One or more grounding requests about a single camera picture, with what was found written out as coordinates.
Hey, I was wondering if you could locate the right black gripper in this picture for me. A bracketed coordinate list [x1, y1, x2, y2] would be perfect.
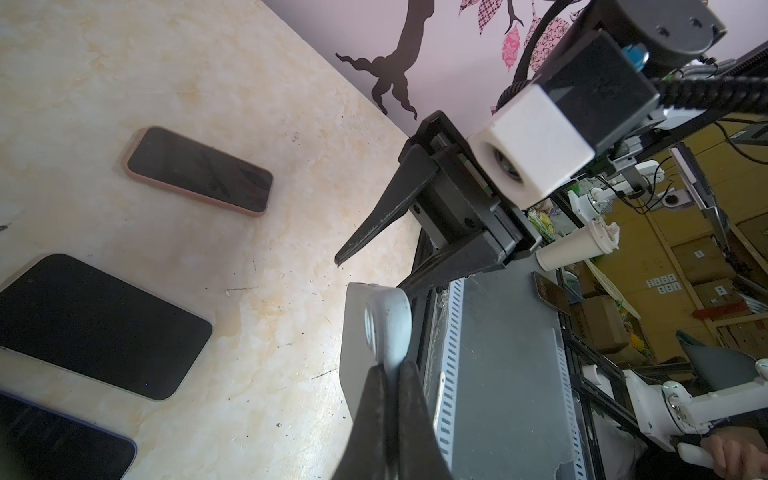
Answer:
[334, 111, 542, 298]

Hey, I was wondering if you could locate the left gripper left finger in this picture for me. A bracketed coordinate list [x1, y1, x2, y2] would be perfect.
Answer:
[332, 365, 388, 480]

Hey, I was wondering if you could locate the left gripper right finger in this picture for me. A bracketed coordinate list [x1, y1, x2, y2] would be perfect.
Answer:
[397, 361, 452, 480]

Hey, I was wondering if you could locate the white phone case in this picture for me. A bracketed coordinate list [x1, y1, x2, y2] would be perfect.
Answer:
[339, 282, 412, 416]

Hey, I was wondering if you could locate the phone with white case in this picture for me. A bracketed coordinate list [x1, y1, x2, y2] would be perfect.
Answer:
[1, 254, 213, 401]

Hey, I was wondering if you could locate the black smartphone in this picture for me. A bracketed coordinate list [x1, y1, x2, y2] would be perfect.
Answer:
[1, 392, 137, 479]

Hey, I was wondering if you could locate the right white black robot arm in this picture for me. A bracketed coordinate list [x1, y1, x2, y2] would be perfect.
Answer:
[334, 1, 726, 296]

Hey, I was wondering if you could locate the phone with pink case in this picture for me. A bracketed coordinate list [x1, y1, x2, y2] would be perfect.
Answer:
[125, 126, 274, 216]

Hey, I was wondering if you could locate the person's hand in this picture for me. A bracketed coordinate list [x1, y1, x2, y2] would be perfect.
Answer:
[700, 427, 767, 479]

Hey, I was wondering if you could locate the white paper cup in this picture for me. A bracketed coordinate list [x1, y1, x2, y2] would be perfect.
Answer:
[535, 219, 620, 271]

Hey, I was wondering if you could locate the white slotted cable duct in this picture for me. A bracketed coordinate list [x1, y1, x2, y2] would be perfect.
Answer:
[433, 279, 465, 469]

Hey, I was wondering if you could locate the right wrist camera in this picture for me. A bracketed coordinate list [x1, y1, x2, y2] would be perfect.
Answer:
[467, 31, 659, 208]

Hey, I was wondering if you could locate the black corrugated cable conduit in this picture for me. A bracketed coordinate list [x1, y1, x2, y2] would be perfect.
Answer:
[491, 0, 768, 115]

